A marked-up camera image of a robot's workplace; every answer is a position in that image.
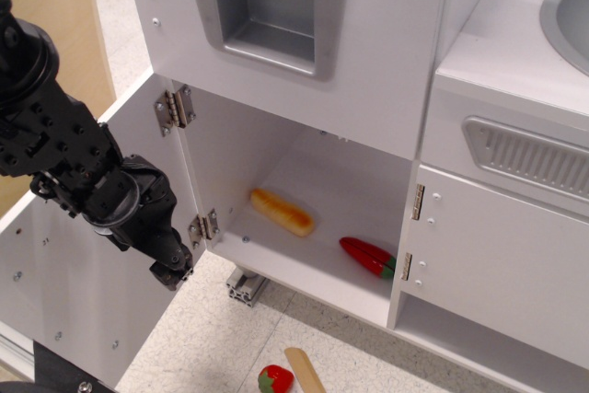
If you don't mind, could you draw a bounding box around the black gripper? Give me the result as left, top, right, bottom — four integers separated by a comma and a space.
89, 155, 193, 291

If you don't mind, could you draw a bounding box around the white fridge door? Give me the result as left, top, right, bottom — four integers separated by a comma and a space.
1, 71, 202, 387

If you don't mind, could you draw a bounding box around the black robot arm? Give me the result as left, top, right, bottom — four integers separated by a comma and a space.
1, 0, 193, 291

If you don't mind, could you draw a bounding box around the lower silver fridge hinge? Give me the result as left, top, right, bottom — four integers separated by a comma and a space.
188, 209, 221, 249

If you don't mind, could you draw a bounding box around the silver fridge hinge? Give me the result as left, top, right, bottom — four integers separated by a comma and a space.
154, 85, 196, 137
188, 209, 221, 249

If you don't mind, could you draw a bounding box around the upper silver fridge hinge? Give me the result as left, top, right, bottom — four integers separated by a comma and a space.
154, 85, 196, 137

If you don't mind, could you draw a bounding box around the white toy fridge cabinet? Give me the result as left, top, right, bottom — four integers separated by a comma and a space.
134, 0, 445, 328

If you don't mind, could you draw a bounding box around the aluminium extrusion foot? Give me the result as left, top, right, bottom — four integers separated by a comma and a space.
225, 266, 268, 307

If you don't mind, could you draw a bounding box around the toy bread loaf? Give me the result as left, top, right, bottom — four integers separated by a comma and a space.
250, 188, 316, 237

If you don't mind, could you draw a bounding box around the red toy strawberry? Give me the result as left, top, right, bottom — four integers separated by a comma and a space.
258, 364, 295, 393

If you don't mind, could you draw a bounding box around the wooden spatula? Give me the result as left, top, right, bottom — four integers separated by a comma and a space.
284, 347, 327, 393

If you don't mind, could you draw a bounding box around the red toy chili pepper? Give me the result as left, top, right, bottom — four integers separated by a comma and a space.
339, 237, 397, 280

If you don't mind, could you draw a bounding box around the lower brass cupboard hinge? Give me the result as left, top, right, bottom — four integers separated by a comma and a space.
400, 252, 412, 281

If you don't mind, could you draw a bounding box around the brass cupboard hinge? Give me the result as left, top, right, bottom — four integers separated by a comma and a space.
411, 183, 425, 221
400, 252, 412, 281

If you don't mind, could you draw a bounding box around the upper brass cupboard hinge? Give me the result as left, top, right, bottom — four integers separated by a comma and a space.
411, 183, 425, 221

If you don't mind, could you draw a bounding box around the plywood board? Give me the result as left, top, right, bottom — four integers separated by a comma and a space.
0, 0, 119, 218

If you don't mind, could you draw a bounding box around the white toy kitchen counter unit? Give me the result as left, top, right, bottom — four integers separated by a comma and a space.
388, 0, 588, 392

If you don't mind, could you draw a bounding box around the white cupboard door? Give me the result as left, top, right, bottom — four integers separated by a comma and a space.
398, 167, 588, 367

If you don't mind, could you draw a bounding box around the grey vent panel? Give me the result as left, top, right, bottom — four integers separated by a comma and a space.
462, 116, 588, 201

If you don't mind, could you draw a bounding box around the grey round sink basin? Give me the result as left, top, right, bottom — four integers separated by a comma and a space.
539, 0, 589, 75

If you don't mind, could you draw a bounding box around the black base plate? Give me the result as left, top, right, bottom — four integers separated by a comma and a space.
33, 341, 116, 393

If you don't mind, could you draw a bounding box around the aluminium rail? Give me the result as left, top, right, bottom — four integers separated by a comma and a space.
1, 322, 35, 381

